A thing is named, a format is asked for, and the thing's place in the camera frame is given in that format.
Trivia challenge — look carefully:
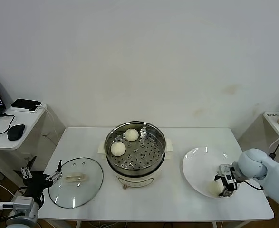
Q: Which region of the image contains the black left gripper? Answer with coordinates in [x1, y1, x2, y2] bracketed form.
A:
[21, 156, 63, 198]

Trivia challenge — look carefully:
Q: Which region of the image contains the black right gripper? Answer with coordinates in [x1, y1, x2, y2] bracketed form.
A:
[214, 174, 239, 198]

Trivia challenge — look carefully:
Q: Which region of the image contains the white steamed baozi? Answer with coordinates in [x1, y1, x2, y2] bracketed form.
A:
[125, 128, 139, 142]
[110, 142, 126, 157]
[205, 180, 223, 197]

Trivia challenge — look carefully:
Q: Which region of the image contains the glass lid with cream handle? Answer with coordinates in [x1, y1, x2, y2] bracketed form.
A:
[48, 156, 104, 209]

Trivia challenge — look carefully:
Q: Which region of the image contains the perforated stainless steel steamer basket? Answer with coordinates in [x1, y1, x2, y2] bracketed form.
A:
[105, 121, 166, 173]

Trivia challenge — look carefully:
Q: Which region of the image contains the large white plate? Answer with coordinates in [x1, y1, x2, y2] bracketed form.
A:
[182, 147, 241, 199]

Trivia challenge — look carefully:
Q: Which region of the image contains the black computer mouse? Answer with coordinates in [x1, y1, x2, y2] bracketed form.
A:
[7, 123, 25, 141]

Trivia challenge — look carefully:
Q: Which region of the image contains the white side table with laptop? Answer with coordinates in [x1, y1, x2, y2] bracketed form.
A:
[0, 102, 66, 207]

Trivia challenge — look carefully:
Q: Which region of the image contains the black smartphone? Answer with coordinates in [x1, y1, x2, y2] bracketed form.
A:
[10, 98, 43, 112]

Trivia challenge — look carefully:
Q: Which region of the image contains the white side table with cup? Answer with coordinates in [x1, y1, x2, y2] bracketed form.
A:
[262, 111, 279, 167]

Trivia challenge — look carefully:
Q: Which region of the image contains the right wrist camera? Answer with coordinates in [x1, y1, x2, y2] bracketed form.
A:
[218, 164, 235, 188]

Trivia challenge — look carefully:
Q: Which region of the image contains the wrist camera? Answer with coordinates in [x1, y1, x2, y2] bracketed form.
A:
[218, 164, 235, 188]
[0, 196, 34, 214]

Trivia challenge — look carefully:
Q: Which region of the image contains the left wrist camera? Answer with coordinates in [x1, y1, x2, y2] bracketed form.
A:
[0, 196, 34, 214]

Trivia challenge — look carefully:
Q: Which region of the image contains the white charging cable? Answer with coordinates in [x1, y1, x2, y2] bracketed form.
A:
[35, 104, 59, 143]

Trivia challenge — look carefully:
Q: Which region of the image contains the black laptop cable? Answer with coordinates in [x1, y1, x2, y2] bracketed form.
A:
[0, 113, 16, 140]

